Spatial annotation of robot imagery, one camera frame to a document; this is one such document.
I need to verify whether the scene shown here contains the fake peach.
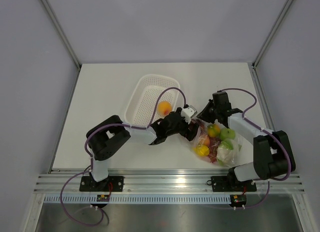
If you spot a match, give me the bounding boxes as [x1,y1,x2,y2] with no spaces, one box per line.
[198,134,210,147]

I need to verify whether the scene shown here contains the clear zip top bag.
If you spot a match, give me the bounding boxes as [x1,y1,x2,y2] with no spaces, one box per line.
[191,119,243,168]

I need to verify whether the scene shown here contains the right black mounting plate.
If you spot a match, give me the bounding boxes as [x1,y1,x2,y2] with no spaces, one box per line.
[210,176,257,192]

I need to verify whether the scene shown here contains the fake yellow pear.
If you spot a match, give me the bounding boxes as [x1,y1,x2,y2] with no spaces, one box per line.
[193,144,210,157]

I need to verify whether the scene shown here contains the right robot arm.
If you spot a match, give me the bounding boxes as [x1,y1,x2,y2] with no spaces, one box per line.
[197,90,296,192]

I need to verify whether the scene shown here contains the white slotted cable duct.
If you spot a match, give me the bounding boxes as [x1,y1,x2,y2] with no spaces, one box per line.
[44,194,231,205]

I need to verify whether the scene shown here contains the right aluminium frame post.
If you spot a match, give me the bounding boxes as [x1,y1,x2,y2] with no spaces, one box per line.
[252,0,295,69]

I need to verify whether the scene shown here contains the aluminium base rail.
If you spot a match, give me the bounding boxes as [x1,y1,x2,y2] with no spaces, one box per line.
[33,169,305,194]

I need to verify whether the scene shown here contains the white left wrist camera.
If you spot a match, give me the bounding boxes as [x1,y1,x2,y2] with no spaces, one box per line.
[180,105,198,124]

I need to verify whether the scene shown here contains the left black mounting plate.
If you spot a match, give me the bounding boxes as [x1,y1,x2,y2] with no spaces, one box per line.
[79,176,124,192]

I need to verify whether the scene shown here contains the black mounting plate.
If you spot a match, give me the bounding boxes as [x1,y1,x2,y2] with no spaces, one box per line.
[79,176,124,192]
[210,176,257,192]

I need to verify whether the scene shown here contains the aluminium frame post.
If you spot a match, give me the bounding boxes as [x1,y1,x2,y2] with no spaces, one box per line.
[252,0,295,69]
[39,0,82,72]

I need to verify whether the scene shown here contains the white perforated plastic basket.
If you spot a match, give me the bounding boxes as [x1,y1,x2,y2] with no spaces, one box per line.
[124,74,180,127]

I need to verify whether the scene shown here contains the left aluminium frame post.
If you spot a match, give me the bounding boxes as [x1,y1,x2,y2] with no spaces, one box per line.
[39,0,82,72]

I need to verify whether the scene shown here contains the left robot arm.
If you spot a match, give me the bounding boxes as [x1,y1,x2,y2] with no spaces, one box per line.
[84,105,199,191]

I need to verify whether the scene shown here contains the fake green apple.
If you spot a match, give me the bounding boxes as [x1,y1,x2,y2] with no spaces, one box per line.
[219,128,236,140]

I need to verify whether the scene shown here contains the fake orange fruit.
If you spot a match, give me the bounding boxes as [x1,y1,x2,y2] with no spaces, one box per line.
[157,101,172,116]

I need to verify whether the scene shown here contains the fake mango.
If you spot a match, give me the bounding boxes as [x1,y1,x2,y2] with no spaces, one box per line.
[207,124,221,138]

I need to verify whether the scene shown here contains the fake red grapes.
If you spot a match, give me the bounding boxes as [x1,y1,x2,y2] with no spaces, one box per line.
[208,137,221,163]

